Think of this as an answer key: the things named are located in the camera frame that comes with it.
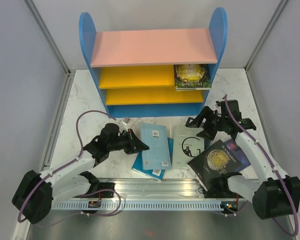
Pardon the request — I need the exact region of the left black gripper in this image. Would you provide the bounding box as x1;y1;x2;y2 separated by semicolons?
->
108;128;149;155

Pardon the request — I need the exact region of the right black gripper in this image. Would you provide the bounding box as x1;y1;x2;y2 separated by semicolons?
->
186;105;227;141

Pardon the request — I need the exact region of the light blue book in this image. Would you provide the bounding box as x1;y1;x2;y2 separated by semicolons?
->
140;123;172;170

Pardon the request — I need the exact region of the pale grey Gatsby book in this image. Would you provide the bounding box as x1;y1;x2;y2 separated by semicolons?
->
172;126;205;169

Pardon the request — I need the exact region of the yellow book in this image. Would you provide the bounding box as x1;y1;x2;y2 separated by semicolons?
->
175;88;205;92

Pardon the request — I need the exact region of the green Alice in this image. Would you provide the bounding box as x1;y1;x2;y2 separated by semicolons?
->
173;64;212;90

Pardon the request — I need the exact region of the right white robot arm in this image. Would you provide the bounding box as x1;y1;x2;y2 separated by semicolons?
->
185;100;300;220

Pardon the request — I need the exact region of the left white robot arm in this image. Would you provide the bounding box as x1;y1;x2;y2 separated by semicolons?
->
12;123;149;224

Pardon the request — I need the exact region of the navy blue book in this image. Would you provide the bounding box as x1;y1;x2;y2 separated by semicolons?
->
186;117;195;126

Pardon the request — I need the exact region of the bright blue book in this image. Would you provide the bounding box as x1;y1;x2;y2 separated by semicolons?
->
132;138;174;182

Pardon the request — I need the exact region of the black Moon and Sixpence book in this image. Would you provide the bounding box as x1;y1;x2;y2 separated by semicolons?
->
186;140;242;191

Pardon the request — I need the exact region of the dark purple blue book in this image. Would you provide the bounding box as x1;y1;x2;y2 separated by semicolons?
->
225;139;251;172

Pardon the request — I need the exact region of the aluminium rail frame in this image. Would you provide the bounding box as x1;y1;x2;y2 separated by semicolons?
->
94;177;263;201

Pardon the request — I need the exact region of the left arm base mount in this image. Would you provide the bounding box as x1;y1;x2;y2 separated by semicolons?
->
88;182;115;208

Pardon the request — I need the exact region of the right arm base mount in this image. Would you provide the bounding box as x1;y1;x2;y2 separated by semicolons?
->
202;178;247;218

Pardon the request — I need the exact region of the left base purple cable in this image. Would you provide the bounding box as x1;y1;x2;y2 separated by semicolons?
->
37;189;122;228

